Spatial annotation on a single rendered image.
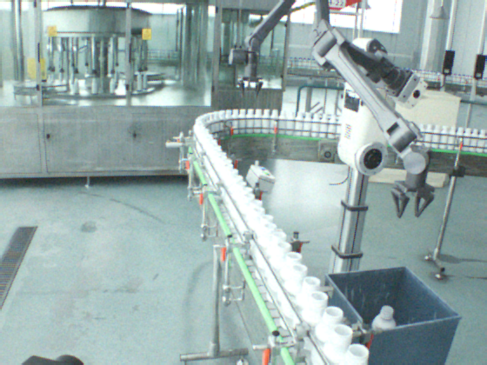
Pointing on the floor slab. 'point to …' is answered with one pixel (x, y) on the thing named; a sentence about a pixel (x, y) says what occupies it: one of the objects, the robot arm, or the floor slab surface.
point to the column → (430, 37)
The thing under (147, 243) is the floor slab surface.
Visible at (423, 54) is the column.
